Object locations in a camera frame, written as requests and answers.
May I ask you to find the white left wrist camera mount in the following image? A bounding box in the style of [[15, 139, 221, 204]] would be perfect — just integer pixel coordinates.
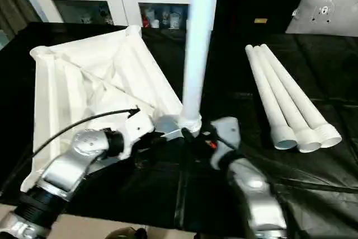
[[117, 111, 156, 161]]

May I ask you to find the dark rounded robot foot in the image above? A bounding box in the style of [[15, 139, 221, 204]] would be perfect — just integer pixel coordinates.
[[107, 226, 148, 239]]

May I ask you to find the white plastic table leg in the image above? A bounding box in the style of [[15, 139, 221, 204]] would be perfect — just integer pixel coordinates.
[[251, 44, 322, 153], [178, 0, 219, 138], [244, 44, 298, 150], [258, 43, 342, 149]]

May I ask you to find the white plastic table top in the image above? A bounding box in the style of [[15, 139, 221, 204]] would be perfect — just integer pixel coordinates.
[[21, 25, 191, 194]]

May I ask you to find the grey cushion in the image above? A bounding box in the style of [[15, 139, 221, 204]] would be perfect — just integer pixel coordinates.
[[285, 0, 358, 38]]

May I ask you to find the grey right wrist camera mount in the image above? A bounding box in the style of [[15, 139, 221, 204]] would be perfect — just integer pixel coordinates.
[[209, 117, 241, 170]]

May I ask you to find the black work mat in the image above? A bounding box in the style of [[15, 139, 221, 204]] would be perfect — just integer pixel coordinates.
[[0, 22, 358, 239]]

